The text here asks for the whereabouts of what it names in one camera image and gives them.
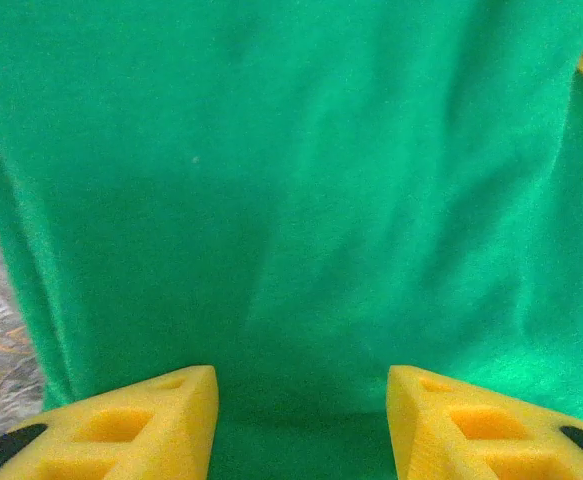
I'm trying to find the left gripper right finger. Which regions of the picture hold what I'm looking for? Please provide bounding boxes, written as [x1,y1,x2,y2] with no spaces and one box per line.
[387,364,583,480]

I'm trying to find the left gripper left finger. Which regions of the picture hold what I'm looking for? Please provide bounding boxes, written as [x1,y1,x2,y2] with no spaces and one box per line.
[0,364,220,480]

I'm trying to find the green t-shirt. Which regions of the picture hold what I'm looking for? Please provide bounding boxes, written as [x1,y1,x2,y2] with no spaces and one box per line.
[0,0,583,480]

